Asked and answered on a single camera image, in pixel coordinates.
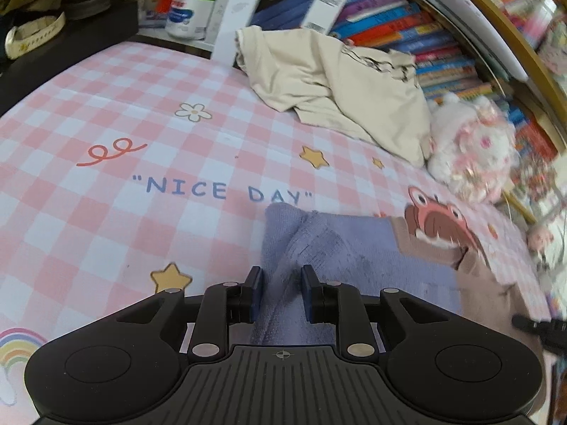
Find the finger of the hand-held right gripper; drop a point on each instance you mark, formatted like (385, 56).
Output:
(545, 332)

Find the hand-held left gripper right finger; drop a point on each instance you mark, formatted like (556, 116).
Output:
(308, 296)

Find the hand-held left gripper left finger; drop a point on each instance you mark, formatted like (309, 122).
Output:
(258, 296)

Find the purple and brown knit sweater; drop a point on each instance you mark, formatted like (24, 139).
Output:
(376, 252)

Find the pink pig plush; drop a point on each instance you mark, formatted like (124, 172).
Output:
(540, 239)

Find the colourful bead tree ornament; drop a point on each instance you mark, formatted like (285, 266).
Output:
(536, 181)

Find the white bunny plush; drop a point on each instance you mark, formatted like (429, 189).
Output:
(465, 141)

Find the cream printed shirt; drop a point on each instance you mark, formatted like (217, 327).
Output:
(332, 79)

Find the white jar with green lid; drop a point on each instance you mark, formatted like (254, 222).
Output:
(186, 17)

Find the row of colourful books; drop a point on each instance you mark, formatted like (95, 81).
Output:
(398, 22)

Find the white cardboard box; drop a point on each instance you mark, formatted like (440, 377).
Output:
(325, 6)

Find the wooden bookshelf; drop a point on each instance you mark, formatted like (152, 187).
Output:
(248, 0)

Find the black flat box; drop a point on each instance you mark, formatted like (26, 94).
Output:
(88, 31)

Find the grey slim laptop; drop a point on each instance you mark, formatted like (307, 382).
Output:
(478, 22)

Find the cream wristwatch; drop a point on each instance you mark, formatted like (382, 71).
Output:
(31, 35)

